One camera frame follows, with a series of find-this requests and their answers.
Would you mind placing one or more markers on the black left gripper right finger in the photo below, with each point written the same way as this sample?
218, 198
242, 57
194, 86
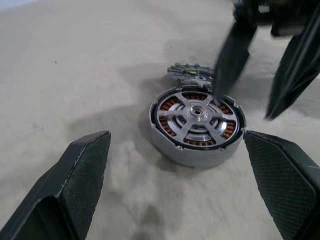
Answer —
282, 180

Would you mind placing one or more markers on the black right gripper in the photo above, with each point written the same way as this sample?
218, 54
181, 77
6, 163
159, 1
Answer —
250, 12

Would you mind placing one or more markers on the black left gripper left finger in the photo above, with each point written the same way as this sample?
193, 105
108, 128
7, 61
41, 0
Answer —
80, 180

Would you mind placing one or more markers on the silver motor cover plate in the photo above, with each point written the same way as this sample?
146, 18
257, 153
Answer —
190, 78

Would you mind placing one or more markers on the grey motor stator housing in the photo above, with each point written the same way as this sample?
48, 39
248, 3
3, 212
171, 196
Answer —
200, 160

